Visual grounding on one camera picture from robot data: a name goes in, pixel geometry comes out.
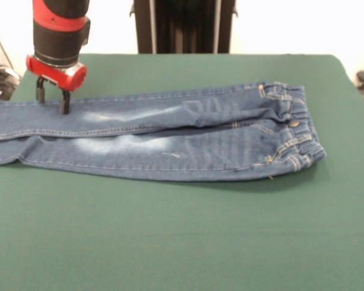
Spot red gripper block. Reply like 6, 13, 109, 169
25, 55, 88, 116

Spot blue denim jeans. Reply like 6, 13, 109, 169
0, 80, 328, 182

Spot dark green table cloth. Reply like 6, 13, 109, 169
0, 53, 364, 291

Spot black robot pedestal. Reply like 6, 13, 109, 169
129, 0, 240, 55

